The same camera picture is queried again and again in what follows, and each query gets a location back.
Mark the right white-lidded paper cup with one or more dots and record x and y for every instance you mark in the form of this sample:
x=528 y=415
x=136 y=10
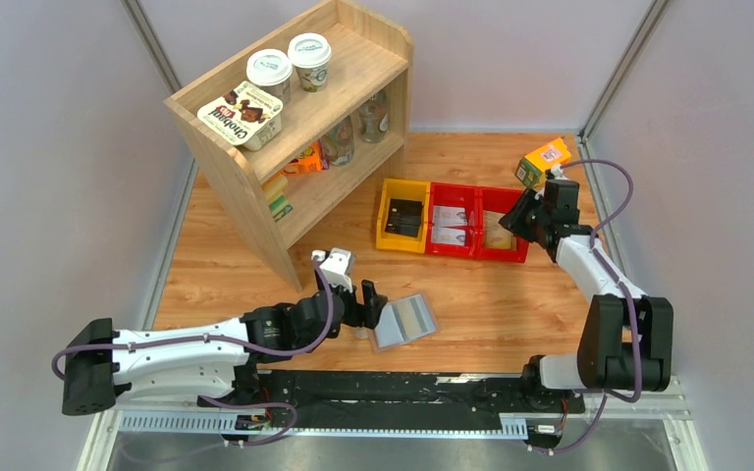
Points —
x=310 y=55

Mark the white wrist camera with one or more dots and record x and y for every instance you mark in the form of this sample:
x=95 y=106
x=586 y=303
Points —
x=335 y=265
x=555 y=173

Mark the orange green juice carton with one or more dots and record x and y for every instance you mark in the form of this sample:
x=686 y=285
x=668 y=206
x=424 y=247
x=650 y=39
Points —
x=532 y=167

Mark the orange snack box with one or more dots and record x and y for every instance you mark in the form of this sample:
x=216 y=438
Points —
x=310 y=160

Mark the Chobani yogurt pack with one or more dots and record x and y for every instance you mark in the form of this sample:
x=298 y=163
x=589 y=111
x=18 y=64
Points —
x=246 y=116

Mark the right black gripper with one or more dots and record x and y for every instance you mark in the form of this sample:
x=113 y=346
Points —
x=547 y=189

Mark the right glass jar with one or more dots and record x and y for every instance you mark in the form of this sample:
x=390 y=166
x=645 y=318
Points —
x=374 y=117

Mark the white-lidded paper cup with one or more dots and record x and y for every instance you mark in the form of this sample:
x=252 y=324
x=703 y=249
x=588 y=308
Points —
x=271 y=70
x=310 y=55

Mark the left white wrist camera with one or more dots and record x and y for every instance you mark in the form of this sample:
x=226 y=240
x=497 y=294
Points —
x=335 y=265

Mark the red plastic bin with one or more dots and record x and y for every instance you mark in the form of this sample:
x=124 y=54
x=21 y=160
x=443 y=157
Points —
x=500 y=200
x=457 y=195

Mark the yellow plastic bin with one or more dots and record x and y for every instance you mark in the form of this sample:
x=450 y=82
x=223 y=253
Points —
x=403 y=189

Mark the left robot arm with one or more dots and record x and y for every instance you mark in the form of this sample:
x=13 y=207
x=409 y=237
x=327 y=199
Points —
x=101 y=364

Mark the tan cards stack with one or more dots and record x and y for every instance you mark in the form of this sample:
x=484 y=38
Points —
x=495 y=236

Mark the yellow green sponge pack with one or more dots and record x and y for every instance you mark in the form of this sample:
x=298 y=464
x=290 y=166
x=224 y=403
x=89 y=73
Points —
x=278 y=203

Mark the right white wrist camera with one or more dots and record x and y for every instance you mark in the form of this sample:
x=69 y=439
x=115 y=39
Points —
x=555 y=173

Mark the white cards stack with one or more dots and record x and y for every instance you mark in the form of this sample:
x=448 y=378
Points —
x=449 y=225

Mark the middle red plastic bin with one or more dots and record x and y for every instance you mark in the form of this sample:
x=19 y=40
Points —
x=457 y=195

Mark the pink leather card holder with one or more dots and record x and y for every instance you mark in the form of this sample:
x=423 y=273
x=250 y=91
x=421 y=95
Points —
x=387 y=334

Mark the left white-lidded paper cup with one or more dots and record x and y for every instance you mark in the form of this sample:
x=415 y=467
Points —
x=271 y=70

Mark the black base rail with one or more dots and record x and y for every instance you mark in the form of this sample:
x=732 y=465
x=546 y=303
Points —
x=402 y=401

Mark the right red plastic bin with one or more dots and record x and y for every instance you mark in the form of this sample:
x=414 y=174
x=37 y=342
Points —
x=500 y=200

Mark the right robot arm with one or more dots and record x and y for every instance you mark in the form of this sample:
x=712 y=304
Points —
x=626 y=343

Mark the left glass jar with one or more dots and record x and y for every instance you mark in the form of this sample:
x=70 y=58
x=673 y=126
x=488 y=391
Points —
x=338 y=144

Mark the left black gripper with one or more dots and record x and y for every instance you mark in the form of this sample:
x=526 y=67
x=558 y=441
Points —
x=357 y=306

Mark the wooden shelf unit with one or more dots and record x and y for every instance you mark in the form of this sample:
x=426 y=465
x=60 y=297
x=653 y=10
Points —
x=369 y=53

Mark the black cards stack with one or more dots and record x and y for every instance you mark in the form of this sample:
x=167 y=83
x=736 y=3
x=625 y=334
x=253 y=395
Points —
x=404 y=217

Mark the glass jar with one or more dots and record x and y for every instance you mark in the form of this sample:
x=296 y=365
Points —
x=374 y=117
x=338 y=144

